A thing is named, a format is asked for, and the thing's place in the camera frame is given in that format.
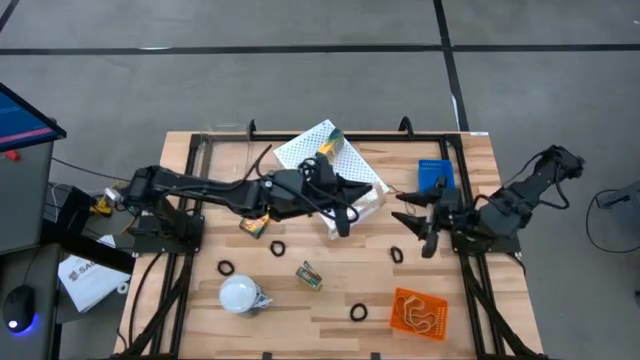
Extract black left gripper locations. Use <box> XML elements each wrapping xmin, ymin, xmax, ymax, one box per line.
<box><xmin>272</xmin><ymin>153</ymin><xmax>374</xmax><ymax>239</ymax></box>

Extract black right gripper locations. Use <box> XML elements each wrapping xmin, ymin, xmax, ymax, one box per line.
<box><xmin>391</xmin><ymin>175</ymin><xmax>481</xmax><ymax>259</ymax></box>

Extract blue plastic basket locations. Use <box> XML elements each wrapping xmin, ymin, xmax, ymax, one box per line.
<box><xmin>417</xmin><ymin>158</ymin><xmax>458</xmax><ymax>201</ymax></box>

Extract orange plastic basket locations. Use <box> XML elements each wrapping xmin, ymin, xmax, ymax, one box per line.
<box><xmin>389</xmin><ymin>286</ymin><xmax>450</xmax><ymax>343</ymax></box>

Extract clear plastic bin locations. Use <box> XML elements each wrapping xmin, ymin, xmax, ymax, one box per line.
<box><xmin>198</xmin><ymin>123</ymin><xmax>252</xmax><ymax>189</ymax></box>

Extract white perforated shelf riser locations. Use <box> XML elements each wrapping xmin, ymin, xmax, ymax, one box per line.
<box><xmin>272</xmin><ymin>118</ymin><xmax>390</xmax><ymax>241</ymax></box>

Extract grey floor stand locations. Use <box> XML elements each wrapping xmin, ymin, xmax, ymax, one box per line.
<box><xmin>594</xmin><ymin>178</ymin><xmax>640</xmax><ymax>211</ymax></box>

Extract white printed booklet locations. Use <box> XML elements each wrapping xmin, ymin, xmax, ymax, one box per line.
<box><xmin>57</xmin><ymin>234</ymin><xmax>132</xmax><ymax>314</ymax></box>

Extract black equipment box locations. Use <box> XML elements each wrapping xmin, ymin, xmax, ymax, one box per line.
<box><xmin>47</xmin><ymin>184</ymin><xmax>96</xmax><ymax>236</ymax></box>

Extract grey cabinet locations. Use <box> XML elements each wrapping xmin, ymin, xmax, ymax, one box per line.
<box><xmin>0</xmin><ymin>141</ymin><xmax>55</xmax><ymax>255</ymax></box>

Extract blue screen monitor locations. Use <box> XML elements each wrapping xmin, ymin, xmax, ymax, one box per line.
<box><xmin>0</xmin><ymin>82</ymin><xmax>68</xmax><ymax>153</ymax></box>

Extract black computer mouse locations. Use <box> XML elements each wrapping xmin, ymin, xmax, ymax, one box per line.
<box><xmin>2</xmin><ymin>284</ymin><xmax>37</xmax><ymax>335</ymax></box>

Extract black metal table frame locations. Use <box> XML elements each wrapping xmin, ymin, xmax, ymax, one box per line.
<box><xmin>112</xmin><ymin>117</ymin><xmax>547</xmax><ymax>360</ymax></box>

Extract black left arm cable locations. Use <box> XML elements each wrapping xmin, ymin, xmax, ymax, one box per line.
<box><xmin>243</xmin><ymin>143</ymin><xmax>275</xmax><ymax>182</ymax></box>

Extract black floor cable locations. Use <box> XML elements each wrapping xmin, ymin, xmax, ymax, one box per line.
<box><xmin>585</xmin><ymin>187</ymin><xmax>640</xmax><ymax>255</ymax></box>

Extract yellow wire connector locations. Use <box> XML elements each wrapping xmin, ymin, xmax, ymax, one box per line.
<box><xmin>89</xmin><ymin>197</ymin><xmax>114</xmax><ymax>217</ymax></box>

